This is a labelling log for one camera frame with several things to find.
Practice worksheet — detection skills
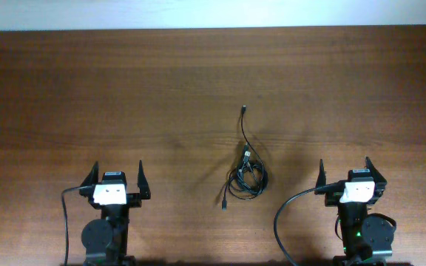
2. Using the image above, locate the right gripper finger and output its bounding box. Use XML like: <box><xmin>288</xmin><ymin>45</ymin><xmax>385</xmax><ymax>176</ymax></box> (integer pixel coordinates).
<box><xmin>365</xmin><ymin>156</ymin><xmax>387</xmax><ymax>185</ymax></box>
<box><xmin>315</xmin><ymin>159</ymin><xmax>326</xmax><ymax>188</ymax></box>

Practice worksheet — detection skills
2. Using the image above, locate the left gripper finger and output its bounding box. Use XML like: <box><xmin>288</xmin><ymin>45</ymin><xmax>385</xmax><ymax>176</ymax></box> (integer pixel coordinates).
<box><xmin>137</xmin><ymin>160</ymin><xmax>151</xmax><ymax>200</ymax></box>
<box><xmin>80</xmin><ymin>161</ymin><xmax>99</xmax><ymax>187</ymax></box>

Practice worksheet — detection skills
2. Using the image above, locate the long black usb cable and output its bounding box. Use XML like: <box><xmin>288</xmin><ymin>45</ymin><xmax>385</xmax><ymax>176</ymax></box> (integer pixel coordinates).
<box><xmin>221</xmin><ymin>105</ymin><xmax>269</xmax><ymax>211</ymax></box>

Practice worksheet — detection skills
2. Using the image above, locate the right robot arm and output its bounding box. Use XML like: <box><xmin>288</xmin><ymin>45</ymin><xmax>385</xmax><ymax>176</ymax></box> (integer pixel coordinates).
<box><xmin>315</xmin><ymin>157</ymin><xmax>397</xmax><ymax>265</ymax></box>

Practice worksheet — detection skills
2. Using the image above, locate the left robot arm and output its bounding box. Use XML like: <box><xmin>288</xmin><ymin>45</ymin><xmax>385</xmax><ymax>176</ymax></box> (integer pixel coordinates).
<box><xmin>79</xmin><ymin>163</ymin><xmax>151</xmax><ymax>266</ymax></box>

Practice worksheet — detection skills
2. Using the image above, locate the right camera black cable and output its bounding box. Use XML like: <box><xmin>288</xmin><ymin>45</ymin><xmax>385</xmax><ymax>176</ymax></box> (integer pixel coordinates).
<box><xmin>273</xmin><ymin>182</ymin><xmax>347</xmax><ymax>266</ymax></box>

